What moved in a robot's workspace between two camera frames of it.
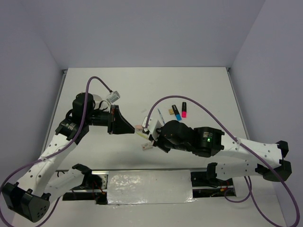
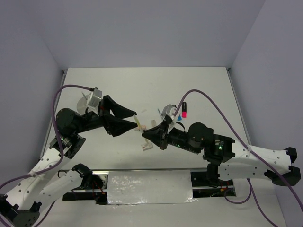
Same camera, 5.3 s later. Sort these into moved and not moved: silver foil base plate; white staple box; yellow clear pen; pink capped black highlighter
Moved: yellow clear pen
Not moved: pink capped black highlighter; silver foil base plate; white staple box
